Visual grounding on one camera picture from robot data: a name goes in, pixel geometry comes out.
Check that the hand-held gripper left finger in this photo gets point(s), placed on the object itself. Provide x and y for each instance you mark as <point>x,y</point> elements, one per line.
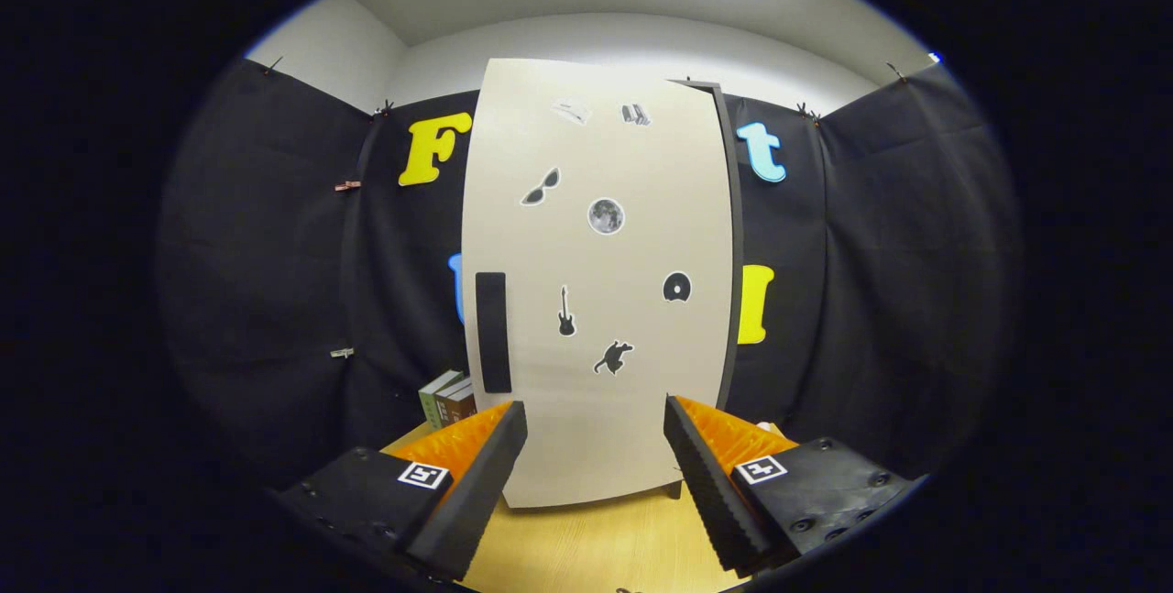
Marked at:
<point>481,492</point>

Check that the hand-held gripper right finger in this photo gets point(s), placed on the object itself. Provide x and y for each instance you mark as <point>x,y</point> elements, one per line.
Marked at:
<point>710,492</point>

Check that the beige cabinet door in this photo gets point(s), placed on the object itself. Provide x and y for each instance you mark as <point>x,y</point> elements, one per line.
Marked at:
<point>623,410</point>

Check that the brown book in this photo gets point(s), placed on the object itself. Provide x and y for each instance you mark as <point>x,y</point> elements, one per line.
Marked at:
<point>463,405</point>
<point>449,402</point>

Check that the green book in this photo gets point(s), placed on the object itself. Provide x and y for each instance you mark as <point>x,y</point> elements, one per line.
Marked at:
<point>431,400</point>

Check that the dark grey cabinet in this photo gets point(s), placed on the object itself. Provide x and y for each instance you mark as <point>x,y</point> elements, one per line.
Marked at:
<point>736,254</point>

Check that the black backdrop cloth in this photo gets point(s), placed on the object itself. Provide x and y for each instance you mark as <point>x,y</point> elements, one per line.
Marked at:
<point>871,300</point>

